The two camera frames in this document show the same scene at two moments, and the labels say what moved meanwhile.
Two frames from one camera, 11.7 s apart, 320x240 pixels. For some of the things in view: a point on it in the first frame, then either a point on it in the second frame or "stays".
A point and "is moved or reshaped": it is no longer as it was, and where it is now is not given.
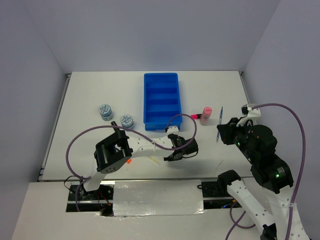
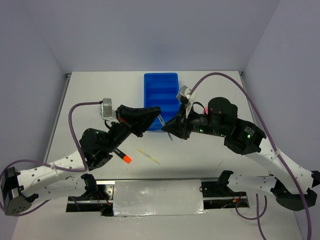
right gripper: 225,130 -> 178,126
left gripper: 167,159 -> 138,123
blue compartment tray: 161,101 stays
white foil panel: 153,197 stays
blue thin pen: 218,131 is moved or reshaped
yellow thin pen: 152,159 stays
